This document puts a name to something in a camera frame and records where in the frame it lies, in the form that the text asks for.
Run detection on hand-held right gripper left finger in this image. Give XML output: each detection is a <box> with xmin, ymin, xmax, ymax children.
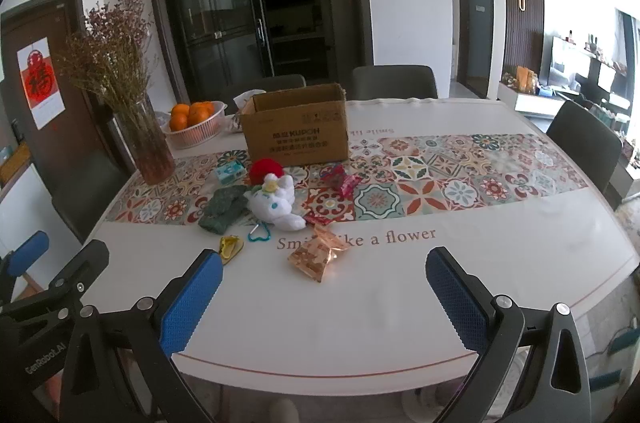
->
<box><xmin>60</xmin><ymin>248</ymin><xmax>224</xmax><ymax>423</ymax></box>

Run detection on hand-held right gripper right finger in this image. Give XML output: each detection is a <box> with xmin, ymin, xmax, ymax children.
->
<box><xmin>425</xmin><ymin>246</ymin><xmax>593</xmax><ymax>423</ymax></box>

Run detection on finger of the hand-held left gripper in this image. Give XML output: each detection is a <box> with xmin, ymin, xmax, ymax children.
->
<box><xmin>0</xmin><ymin>230</ymin><xmax>51</xmax><ymax>304</ymax></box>
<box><xmin>0</xmin><ymin>240</ymin><xmax>111</xmax><ymax>329</ymax></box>

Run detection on dark green plush toy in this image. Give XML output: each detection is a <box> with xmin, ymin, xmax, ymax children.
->
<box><xmin>198</xmin><ymin>186</ymin><xmax>251</xmax><ymax>235</ymax></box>

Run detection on white plush toy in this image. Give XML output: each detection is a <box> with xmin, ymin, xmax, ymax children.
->
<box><xmin>247</xmin><ymin>173</ymin><xmax>307</xmax><ymax>230</ymax></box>

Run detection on red fluffy pompom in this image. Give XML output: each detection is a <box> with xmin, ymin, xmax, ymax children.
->
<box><xmin>250</xmin><ymin>158</ymin><xmax>285</xmax><ymax>185</ymax></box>

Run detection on brown cardboard box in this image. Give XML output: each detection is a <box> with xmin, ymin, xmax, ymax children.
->
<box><xmin>240</xmin><ymin>83</ymin><xmax>351</xmax><ymax>165</ymax></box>

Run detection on yellow carabiner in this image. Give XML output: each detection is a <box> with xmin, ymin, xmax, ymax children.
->
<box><xmin>218</xmin><ymin>234</ymin><xmax>245</xmax><ymax>265</ymax></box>

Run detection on dark dining chair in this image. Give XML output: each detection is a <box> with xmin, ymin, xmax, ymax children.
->
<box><xmin>50</xmin><ymin>148</ymin><xmax>131</xmax><ymax>244</ymax></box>
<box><xmin>546</xmin><ymin>102</ymin><xmax>623</xmax><ymax>194</ymax></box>
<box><xmin>351</xmin><ymin>66</ymin><xmax>438</xmax><ymax>100</ymax></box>
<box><xmin>225</xmin><ymin>74</ymin><xmax>307</xmax><ymax>104</ymax></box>

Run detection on orange snack packet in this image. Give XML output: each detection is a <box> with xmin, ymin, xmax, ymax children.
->
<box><xmin>287</xmin><ymin>230</ymin><xmax>349</xmax><ymax>285</ymax></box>

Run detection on teal tissue packet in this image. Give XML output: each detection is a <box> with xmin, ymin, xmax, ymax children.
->
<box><xmin>215</xmin><ymin>163</ymin><xmax>247</xmax><ymax>185</ymax></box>

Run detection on glass vase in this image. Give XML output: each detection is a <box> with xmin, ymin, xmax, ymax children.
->
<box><xmin>114</xmin><ymin>96</ymin><xmax>176</xmax><ymax>185</ymax></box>

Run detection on brown wooden door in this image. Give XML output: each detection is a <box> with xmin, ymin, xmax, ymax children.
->
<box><xmin>0</xmin><ymin>0</ymin><xmax>126</xmax><ymax>184</ymax></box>

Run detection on white plastic basket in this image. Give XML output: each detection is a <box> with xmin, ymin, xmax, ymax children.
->
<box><xmin>161</xmin><ymin>101</ymin><xmax>227</xmax><ymax>149</ymax></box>

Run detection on floral tissue box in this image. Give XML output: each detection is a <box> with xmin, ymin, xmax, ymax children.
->
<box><xmin>225</xmin><ymin>90</ymin><xmax>267</xmax><ymax>136</ymax></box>

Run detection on white low cabinet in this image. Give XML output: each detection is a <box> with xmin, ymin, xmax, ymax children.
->
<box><xmin>497</xmin><ymin>80</ymin><xmax>566</xmax><ymax>116</ymax></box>

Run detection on dried flower bunch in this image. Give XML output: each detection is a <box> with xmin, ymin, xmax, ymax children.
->
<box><xmin>55</xmin><ymin>0</ymin><xmax>161</xmax><ymax>119</ymax></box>

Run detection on television screen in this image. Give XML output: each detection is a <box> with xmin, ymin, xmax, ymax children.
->
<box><xmin>547</xmin><ymin>36</ymin><xmax>618</xmax><ymax>96</ymax></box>

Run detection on dark glass sliding doors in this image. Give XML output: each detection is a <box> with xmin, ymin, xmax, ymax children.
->
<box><xmin>146</xmin><ymin>0</ymin><xmax>373</xmax><ymax>104</ymax></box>

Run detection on red and white wall calendar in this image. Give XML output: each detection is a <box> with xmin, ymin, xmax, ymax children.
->
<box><xmin>17</xmin><ymin>37</ymin><xmax>66</xmax><ymax>130</ymax></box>

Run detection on dark slatted wall panel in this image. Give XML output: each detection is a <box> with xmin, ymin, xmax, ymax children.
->
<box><xmin>498</xmin><ymin>0</ymin><xmax>545</xmax><ymax>84</ymax></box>

